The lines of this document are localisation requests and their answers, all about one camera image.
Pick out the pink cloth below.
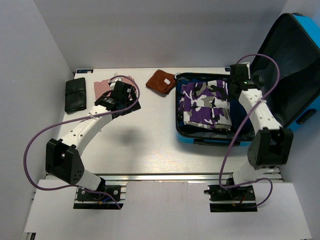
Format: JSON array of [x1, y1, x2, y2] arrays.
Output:
[[94, 77, 135, 100]]

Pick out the purple camouflage garment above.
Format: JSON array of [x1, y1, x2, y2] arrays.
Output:
[[182, 78, 232, 131]]

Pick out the small navy blue cloth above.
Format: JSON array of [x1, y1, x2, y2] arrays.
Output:
[[229, 100, 253, 135]]

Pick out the large navy blue garment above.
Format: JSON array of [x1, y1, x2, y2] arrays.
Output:
[[176, 77, 188, 127]]

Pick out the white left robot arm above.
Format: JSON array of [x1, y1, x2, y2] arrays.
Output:
[[45, 78, 141, 200]]

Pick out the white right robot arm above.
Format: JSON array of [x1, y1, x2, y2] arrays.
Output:
[[225, 63, 294, 200]]

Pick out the brown folded towel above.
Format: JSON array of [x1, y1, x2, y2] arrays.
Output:
[[145, 69, 176, 95]]

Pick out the blue hard-shell suitcase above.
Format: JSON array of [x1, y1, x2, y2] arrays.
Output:
[[175, 13, 320, 146]]

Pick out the black rolled pouch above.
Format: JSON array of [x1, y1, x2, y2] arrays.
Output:
[[64, 77, 87, 114]]

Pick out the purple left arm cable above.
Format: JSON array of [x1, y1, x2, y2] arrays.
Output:
[[23, 74, 141, 210]]

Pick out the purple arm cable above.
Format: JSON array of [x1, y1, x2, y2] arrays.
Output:
[[23, 74, 141, 210], [218, 53, 281, 210]]

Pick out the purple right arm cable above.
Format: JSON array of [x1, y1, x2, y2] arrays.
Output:
[[218, 53, 281, 210]]

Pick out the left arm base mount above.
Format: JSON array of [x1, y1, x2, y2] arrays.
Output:
[[73, 181, 127, 210]]

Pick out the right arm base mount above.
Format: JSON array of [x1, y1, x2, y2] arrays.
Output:
[[203, 185, 258, 213]]

